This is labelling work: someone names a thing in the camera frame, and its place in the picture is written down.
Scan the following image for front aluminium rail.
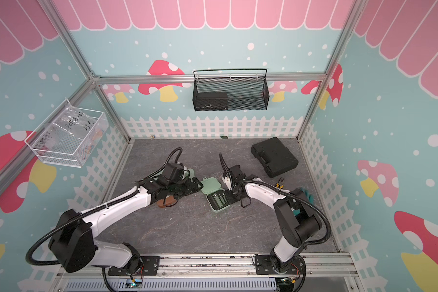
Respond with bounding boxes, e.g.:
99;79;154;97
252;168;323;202
54;253;358;280

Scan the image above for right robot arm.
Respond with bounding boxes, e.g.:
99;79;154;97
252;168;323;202
223;165;332;273

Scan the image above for green case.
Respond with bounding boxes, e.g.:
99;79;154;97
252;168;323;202
183;169;195;180
201;178;231;213

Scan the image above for black plastic tool case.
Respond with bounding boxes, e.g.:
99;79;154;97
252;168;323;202
251;137;299;178

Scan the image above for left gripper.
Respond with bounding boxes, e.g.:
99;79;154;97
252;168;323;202
168;177;203;200

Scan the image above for yellow handled pliers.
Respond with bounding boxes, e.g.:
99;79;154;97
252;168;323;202
275;177;285;189

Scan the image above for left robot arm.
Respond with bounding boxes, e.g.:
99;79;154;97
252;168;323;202
25;163;204;275

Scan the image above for black box in basket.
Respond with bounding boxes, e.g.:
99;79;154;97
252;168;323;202
193;92;228;111

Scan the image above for green work glove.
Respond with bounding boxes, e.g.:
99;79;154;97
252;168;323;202
301;187;315;204

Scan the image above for white wire wall basket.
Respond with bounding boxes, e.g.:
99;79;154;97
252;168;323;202
24;99;107;169

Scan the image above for brown case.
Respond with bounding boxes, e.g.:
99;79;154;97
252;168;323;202
156;196;178;208

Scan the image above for black wire wall basket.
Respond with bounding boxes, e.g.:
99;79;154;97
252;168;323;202
193;68;270;111

